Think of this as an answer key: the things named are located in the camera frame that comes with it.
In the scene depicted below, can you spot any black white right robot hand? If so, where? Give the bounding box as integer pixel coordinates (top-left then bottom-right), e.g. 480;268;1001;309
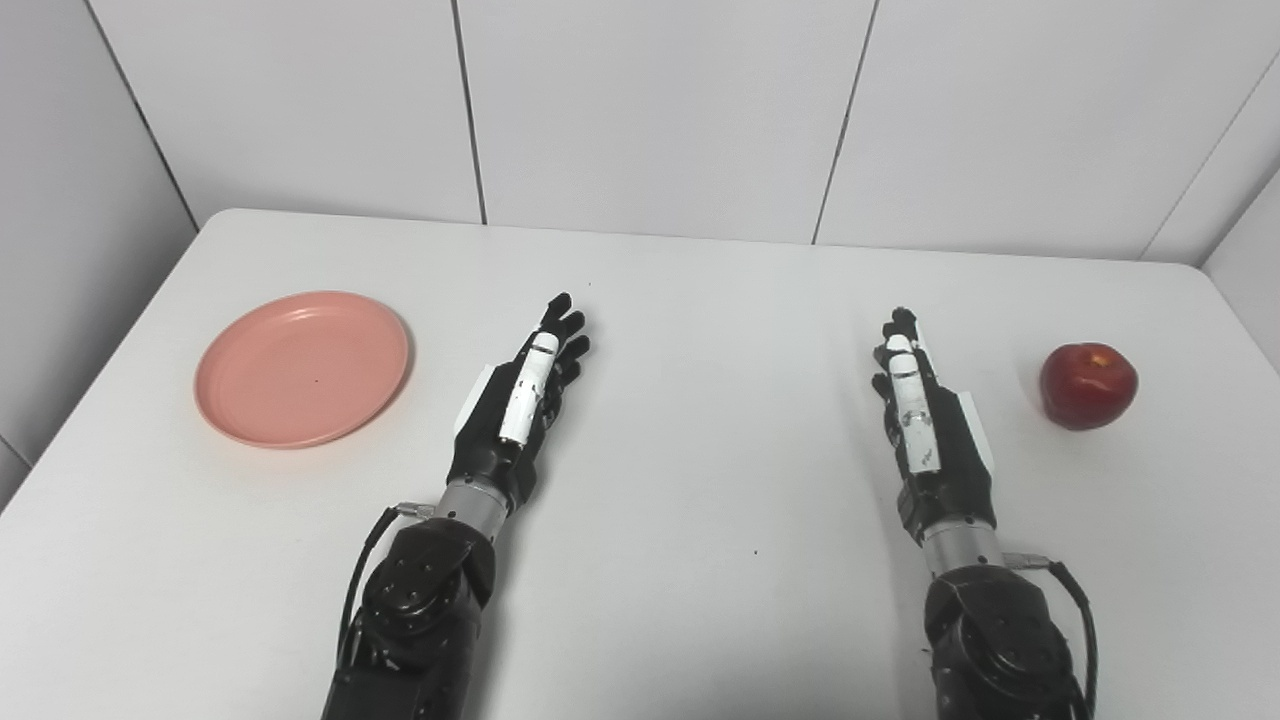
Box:
871;306;998;546

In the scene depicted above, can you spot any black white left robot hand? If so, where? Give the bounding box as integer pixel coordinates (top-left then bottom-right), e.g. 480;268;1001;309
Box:
447;292;592;513

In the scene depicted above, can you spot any red apple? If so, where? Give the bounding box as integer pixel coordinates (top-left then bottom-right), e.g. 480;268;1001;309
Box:
1039;342;1139;432

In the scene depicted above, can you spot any pink round plate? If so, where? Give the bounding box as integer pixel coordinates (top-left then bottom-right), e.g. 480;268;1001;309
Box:
194;291;412;449

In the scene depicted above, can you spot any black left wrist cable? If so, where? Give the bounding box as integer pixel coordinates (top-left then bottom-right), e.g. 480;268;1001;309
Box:
337;503;436;671

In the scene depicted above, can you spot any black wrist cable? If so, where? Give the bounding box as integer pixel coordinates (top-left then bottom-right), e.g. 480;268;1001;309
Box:
1003;552;1099;720
337;503;436;671

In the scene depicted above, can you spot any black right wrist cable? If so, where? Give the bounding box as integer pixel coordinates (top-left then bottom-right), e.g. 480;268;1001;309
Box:
1003;552;1099;720

